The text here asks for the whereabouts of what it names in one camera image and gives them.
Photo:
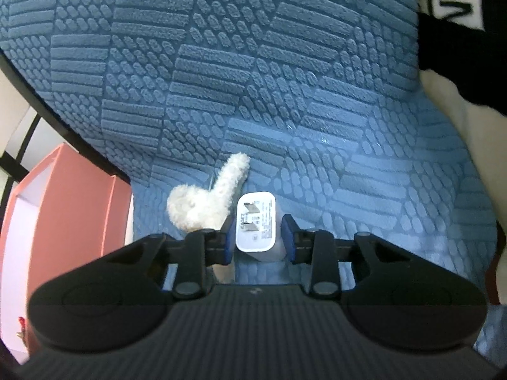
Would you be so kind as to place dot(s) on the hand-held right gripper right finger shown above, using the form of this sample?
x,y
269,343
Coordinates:
x,y
287,241

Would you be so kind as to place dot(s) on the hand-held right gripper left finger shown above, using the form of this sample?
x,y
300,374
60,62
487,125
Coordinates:
x,y
226,245

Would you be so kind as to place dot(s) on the white charger plug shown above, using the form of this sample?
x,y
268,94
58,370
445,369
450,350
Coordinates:
x,y
255,225

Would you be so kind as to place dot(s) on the white fluffy plush piece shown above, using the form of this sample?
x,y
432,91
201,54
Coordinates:
x,y
206,202

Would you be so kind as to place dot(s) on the pink cardboard box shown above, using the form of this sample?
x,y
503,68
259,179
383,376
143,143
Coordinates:
x,y
71,213

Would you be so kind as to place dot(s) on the blue quilted seat cushion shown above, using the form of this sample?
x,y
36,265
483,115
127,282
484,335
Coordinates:
x,y
257,87

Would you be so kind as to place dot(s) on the red black toy figure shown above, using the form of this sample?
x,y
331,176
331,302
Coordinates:
x,y
22,323

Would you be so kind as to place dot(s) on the cream black orange printed blanket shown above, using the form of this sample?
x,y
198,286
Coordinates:
x,y
455,47

